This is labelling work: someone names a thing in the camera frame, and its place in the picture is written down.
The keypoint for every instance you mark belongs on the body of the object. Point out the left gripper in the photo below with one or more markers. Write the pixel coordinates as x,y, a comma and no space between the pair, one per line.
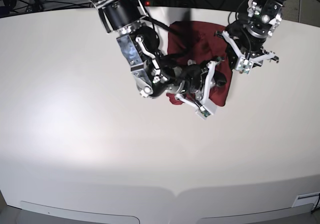
243,46

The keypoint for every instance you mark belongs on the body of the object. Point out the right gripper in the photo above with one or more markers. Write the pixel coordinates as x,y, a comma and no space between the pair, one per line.
195,82

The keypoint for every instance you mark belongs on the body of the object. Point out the dark red long-sleeve T-shirt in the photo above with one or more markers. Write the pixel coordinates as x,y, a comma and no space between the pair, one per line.
196,40

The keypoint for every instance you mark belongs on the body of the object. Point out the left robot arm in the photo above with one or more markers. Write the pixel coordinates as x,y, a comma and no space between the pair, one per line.
261,19

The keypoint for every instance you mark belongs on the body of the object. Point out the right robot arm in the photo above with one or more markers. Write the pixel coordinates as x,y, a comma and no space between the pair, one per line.
154,72

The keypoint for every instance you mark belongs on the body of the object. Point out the white metal stand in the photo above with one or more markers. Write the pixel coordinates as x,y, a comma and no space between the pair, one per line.
309,12

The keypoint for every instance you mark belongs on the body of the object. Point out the white label plate on table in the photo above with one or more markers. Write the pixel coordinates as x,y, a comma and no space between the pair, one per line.
305,199

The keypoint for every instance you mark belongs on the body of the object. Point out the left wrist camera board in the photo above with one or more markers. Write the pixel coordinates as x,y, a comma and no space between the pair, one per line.
244,66

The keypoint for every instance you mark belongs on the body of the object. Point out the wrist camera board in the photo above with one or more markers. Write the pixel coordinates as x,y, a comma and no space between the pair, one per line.
205,113
244,66

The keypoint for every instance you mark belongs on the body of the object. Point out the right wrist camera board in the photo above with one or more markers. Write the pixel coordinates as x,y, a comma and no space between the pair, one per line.
205,113

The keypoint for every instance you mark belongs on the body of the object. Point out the black power strip red switch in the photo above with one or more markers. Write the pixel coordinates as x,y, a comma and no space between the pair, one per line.
152,3

